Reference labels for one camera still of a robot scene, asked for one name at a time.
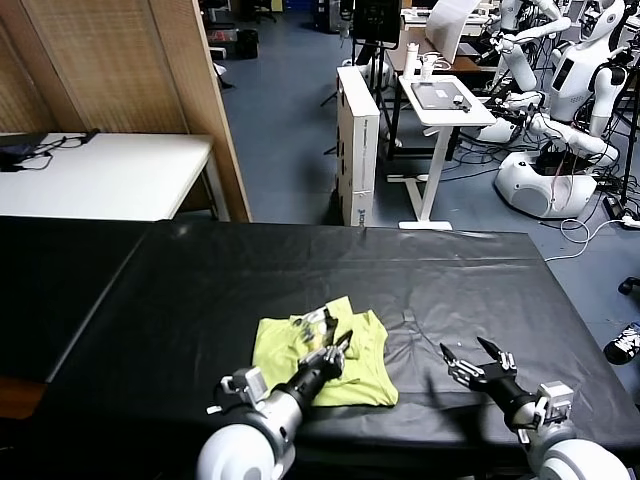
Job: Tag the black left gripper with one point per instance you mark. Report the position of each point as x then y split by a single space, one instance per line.
315 382

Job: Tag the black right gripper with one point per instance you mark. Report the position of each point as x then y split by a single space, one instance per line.
505 390

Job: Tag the lime green t-shirt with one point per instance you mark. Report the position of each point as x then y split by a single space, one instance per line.
280 350

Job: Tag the white rounded robot base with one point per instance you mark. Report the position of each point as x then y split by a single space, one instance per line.
495 132

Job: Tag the black white sneaker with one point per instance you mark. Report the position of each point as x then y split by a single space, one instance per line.
622 347

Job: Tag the black chair caster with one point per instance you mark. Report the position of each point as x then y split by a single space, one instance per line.
631 286

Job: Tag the white floor power strip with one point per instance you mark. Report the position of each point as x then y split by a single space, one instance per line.
631 220

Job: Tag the tall white cardboard box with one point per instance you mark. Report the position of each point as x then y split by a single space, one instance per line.
360 150

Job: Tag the black tripod stand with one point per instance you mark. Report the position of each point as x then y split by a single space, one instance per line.
627 165
334 94

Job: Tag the white height-adjustable desk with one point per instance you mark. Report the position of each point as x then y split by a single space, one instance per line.
450 118

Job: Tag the small black device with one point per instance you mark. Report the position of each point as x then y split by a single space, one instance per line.
462 104

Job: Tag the grey laptop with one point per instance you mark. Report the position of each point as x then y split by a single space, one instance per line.
435 97

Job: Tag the white table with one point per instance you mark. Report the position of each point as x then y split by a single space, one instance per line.
100 175

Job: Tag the white humanoid robot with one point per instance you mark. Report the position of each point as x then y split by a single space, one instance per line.
520 67
575 85

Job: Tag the small white cup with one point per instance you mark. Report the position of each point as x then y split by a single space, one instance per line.
426 70

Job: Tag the tall white bottle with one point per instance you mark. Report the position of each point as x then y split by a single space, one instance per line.
411 62

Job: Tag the black storage bin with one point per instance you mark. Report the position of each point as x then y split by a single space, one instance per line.
247 45

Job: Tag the black power strip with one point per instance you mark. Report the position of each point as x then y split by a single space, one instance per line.
91 135

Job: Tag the black monitor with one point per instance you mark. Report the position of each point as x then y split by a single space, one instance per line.
377 22

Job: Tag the white curved panel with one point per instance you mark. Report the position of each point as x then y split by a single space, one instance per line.
447 30

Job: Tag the wooden partition screen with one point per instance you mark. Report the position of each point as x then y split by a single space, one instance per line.
125 65

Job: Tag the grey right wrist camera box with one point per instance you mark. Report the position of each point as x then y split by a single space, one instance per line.
555 400

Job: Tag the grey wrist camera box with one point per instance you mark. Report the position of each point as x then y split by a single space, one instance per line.
250 382
555 400

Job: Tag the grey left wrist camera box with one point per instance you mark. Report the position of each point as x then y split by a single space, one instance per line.
250 382

